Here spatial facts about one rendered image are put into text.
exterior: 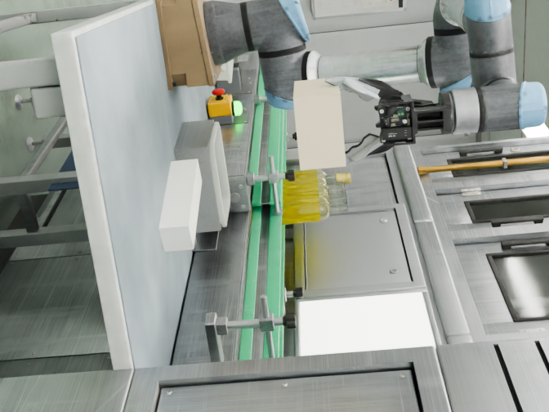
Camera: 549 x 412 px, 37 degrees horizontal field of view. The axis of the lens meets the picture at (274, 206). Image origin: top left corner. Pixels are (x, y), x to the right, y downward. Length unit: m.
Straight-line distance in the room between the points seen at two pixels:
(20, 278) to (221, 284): 0.83
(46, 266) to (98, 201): 1.27
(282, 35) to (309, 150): 0.64
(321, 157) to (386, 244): 1.00
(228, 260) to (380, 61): 0.58
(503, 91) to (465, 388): 0.47
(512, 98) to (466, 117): 0.08
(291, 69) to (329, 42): 6.27
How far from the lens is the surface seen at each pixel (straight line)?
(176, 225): 1.63
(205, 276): 1.89
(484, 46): 1.44
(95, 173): 1.25
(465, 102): 1.35
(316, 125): 1.31
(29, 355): 2.16
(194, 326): 1.73
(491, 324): 2.06
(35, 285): 2.44
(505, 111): 1.36
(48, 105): 1.30
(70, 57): 1.23
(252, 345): 1.68
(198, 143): 1.88
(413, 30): 8.25
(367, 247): 2.29
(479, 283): 2.21
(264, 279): 1.88
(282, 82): 1.94
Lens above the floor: 1.09
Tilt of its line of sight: 4 degrees down
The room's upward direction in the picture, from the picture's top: 85 degrees clockwise
